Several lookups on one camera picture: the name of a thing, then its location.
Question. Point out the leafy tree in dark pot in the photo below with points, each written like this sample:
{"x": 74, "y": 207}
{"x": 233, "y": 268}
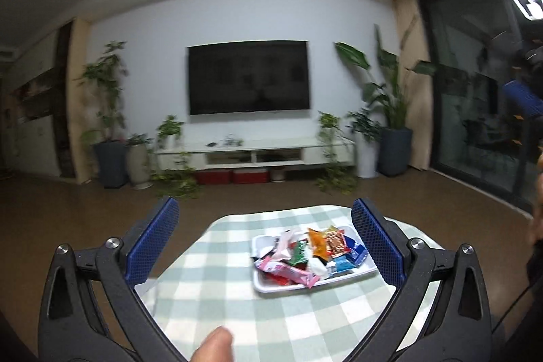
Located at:
{"x": 111, "y": 165}

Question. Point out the green snack packet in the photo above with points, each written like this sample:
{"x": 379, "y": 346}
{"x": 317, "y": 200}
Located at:
{"x": 299, "y": 252}

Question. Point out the person's left hand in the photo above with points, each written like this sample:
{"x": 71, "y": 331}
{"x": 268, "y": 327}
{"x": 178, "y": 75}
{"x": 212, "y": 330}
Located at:
{"x": 216, "y": 347}

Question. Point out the dark blue snack bag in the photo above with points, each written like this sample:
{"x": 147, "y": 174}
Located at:
{"x": 355, "y": 248}

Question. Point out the small red-edged snack packet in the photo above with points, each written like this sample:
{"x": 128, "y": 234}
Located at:
{"x": 282, "y": 243}

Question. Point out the red storage box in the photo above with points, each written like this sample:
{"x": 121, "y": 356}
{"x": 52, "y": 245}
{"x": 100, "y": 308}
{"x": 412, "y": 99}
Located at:
{"x": 250, "y": 176}
{"x": 213, "y": 177}

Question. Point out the person's right forearm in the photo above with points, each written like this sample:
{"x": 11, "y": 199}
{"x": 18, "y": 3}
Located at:
{"x": 538, "y": 209}

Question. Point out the light blue snack bag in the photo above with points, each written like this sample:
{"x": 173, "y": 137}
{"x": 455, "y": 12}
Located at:
{"x": 342, "y": 264}

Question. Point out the broad-leaf plant in dark pot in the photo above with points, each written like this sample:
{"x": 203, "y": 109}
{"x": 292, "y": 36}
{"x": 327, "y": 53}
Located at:
{"x": 395, "y": 152}

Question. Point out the white television cabinet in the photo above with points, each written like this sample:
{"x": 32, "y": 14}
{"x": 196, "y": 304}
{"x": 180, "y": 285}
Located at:
{"x": 254, "y": 145}

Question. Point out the bushy plant in white pot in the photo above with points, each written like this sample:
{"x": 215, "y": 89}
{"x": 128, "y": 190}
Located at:
{"x": 367, "y": 158}

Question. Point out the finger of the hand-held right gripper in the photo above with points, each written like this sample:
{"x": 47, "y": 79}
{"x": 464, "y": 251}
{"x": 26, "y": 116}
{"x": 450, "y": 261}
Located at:
{"x": 524, "y": 95}

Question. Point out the small white pot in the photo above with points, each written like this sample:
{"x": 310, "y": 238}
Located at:
{"x": 278, "y": 174}

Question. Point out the beige curtain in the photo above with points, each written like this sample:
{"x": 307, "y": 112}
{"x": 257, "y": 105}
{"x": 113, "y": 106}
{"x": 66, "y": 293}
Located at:
{"x": 409, "y": 90}

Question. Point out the trailing vine plant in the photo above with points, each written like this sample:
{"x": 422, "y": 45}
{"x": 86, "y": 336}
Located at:
{"x": 170, "y": 128}
{"x": 328, "y": 122}

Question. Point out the white plastic tray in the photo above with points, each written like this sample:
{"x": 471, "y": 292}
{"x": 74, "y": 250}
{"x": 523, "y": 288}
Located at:
{"x": 271, "y": 286}

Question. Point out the orange snack packet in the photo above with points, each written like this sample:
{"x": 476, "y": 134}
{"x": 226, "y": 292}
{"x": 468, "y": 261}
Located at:
{"x": 317, "y": 243}

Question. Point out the white wall cupboards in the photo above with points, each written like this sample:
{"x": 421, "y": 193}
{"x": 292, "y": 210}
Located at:
{"x": 34, "y": 103}

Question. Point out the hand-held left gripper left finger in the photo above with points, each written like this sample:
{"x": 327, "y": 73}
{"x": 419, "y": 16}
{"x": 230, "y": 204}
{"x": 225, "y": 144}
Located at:
{"x": 152, "y": 243}

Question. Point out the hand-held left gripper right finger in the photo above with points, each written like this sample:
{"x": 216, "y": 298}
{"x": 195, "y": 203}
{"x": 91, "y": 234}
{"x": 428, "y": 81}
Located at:
{"x": 377, "y": 243}

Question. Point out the glass sliding door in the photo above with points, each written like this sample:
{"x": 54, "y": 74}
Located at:
{"x": 466, "y": 90}

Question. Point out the black wall television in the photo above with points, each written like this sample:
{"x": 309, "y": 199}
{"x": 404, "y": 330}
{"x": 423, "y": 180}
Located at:
{"x": 248, "y": 78}

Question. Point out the small plant in grey pot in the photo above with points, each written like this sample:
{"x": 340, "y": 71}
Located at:
{"x": 139, "y": 167}

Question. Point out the brown patterned snack packet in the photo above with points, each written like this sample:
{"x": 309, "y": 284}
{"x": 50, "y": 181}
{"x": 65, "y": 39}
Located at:
{"x": 336, "y": 243}

